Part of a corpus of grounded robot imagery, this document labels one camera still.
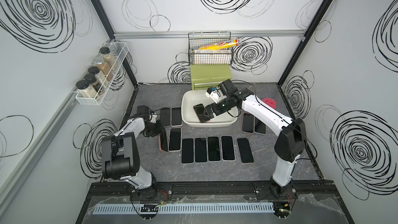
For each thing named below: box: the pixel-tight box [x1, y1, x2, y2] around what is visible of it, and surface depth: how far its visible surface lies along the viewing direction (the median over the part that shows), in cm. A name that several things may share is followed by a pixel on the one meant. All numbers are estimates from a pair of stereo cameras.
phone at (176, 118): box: [170, 106, 183, 128], surface depth 98 cm
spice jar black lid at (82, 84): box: [75, 79, 90, 90], surface depth 62 cm
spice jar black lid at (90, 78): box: [83, 73, 97, 84], surface depth 65 cm
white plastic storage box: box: [181, 89, 238, 128], surface depth 103 cm
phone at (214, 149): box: [207, 136, 221, 162], surface depth 90 cm
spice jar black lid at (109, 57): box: [99, 46, 118, 71], surface depth 77 cm
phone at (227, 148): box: [221, 135, 236, 161], surface depth 90 cm
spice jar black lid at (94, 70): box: [87, 66, 101, 75], surface depth 67 cm
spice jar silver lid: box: [93, 56, 113, 81], surface depth 72 cm
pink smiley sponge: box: [262, 97, 277, 109], surface depth 107 cm
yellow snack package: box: [198, 38, 239, 51], surface depth 88 cm
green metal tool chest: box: [189, 64, 233, 91], surface depth 104 cm
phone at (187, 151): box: [181, 137, 194, 164], surface depth 87 cm
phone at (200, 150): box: [194, 136, 208, 164], surface depth 87 cm
